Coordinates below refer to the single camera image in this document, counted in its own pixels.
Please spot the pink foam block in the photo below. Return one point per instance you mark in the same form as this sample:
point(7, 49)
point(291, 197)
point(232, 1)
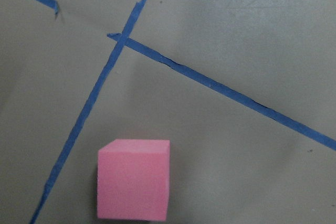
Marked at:
point(133, 180)

